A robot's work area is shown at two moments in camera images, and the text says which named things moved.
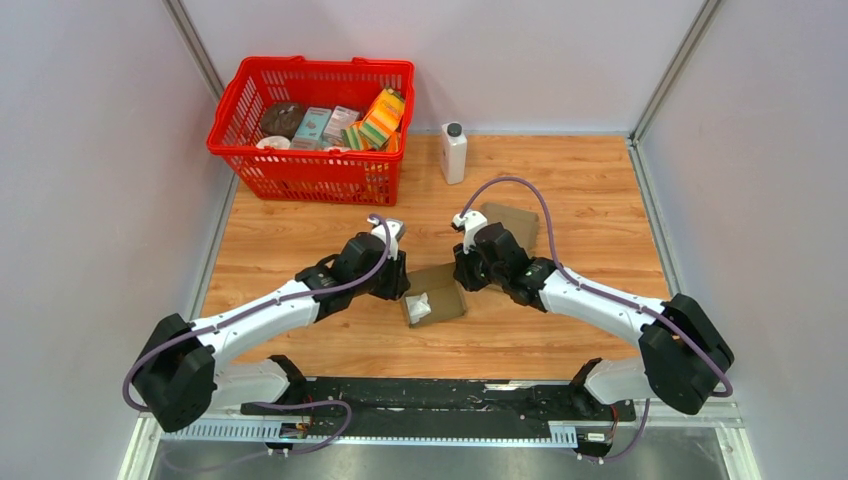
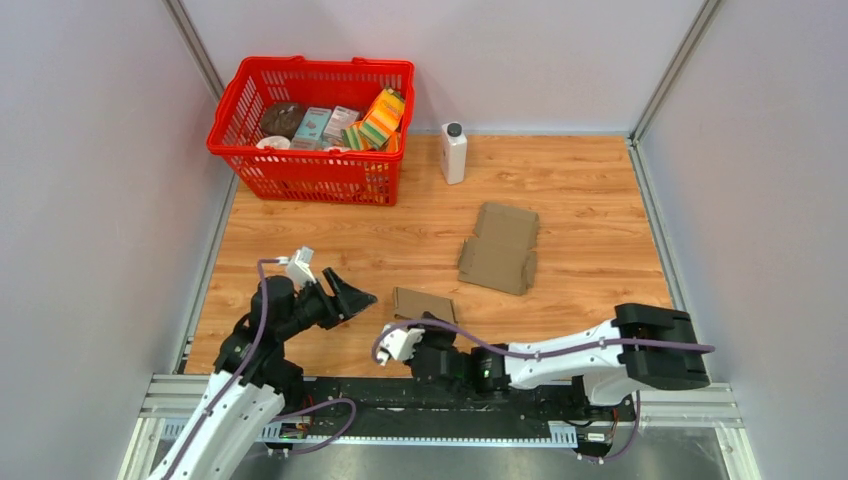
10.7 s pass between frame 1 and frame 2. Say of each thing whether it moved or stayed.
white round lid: stayed
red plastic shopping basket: stayed
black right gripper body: moved
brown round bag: stayed
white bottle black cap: stayed
